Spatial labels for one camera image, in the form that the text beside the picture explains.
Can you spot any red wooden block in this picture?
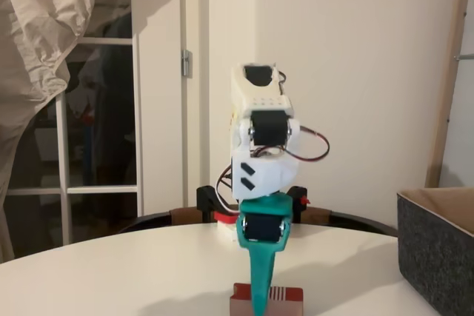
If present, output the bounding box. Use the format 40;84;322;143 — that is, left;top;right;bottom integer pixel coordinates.
229;283;305;316

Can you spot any dark grey felt bin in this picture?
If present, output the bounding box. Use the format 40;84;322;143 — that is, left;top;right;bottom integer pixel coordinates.
395;186;474;316

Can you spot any white glazed door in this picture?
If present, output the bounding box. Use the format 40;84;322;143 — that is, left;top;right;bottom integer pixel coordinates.
3;0;145;258

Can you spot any metal door hinge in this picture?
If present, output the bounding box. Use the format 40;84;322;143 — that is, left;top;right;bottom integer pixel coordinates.
180;49;193;79

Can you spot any beige crumpled curtain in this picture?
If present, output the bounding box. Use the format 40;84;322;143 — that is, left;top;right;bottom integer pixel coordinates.
0;0;133;263

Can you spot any red white black servo cable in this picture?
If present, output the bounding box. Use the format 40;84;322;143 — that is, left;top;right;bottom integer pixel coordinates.
283;126;331;164

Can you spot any light wooden shelf frame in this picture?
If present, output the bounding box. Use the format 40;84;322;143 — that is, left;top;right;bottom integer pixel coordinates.
424;0;474;189

